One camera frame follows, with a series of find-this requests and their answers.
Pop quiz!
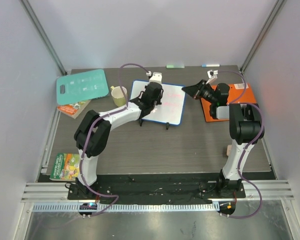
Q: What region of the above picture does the blue framed whiteboard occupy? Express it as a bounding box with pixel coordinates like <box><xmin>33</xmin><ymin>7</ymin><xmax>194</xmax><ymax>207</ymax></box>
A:
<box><xmin>129</xmin><ymin>83</ymin><xmax>186</xmax><ymax>126</ymax></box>

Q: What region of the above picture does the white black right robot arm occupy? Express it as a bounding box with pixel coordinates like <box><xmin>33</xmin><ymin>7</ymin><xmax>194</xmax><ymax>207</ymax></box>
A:
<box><xmin>182</xmin><ymin>80</ymin><xmax>265</xmax><ymax>198</ymax></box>

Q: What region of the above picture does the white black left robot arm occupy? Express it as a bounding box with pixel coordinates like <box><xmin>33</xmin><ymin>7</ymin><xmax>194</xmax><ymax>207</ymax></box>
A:
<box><xmin>74</xmin><ymin>82</ymin><xmax>164</xmax><ymax>200</ymax></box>

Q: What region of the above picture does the orange clipboard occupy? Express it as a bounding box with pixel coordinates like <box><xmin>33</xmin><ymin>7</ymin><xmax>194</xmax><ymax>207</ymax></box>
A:
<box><xmin>200</xmin><ymin>83</ymin><xmax>257</xmax><ymax>123</ymax></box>

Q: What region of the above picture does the blue white marker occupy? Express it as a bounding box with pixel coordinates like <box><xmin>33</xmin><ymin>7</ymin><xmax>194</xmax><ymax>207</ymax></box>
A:
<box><xmin>201</xmin><ymin>64</ymin><xmax>220</xmax><ymax>68</ymax></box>

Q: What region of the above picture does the yellow green mug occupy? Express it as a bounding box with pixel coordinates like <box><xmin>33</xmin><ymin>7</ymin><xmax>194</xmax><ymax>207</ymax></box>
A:
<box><xmin>110</xmin><ymin>86</ymin><xmax>128</xmax><ymax>107</ymax></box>

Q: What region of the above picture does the orange cover book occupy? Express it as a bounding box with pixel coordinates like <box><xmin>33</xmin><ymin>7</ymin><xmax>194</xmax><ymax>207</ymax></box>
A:
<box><xmin>57</xmin><ymin>99</ymin><xmax>91</xmax><ymax>119</ymax></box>

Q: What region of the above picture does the teal cutting board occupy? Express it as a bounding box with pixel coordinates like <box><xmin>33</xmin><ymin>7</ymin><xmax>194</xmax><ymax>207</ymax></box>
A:
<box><xmin>56</xmin><ymin>69</ymin><xmax>109</xmax><ymax>106</ymax></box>

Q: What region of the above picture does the green cover book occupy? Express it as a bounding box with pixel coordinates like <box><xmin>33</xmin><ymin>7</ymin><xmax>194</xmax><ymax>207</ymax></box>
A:
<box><xmin>49</xmin><ymin>153</ymin><xmax>81</xmax><ymax>182</ymax></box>

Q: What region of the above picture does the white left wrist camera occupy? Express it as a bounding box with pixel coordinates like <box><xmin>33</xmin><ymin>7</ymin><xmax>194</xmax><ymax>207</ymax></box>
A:
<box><xmin>146</xmin><ymin>71</ymin><xmax>163</xmax><ymax>85</ymax></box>

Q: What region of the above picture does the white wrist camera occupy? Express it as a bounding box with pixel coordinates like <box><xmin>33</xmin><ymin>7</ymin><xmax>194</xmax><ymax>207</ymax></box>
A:
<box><xmin>206</xmin><ymin>70</ymin><xmax>218</xmax><ymax>84</ymax></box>
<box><xmin>146</xmin><ymin>71</ymin><xmax>163</xmax><ymax>85</ymax></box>

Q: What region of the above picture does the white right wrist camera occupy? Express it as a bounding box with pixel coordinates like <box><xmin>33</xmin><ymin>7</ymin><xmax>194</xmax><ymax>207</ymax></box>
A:
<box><xmin>206</xmin><ymin>70</ymin><xmax>218</xmax><ymax>84</ymax></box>

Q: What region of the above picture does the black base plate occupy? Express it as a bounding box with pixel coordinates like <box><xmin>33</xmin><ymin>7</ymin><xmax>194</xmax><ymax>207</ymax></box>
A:
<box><xmin>59</xmin><ymin>173</ymin><xmax>248</xmax><ymax>205</ymax></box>

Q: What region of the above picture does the white slotted cable duct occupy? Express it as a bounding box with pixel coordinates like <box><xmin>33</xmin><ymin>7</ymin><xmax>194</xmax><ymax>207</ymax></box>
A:
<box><xmin>32</xmin><ymin>202</ymin><xmax>220</xmax><ymax>213</ymax></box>

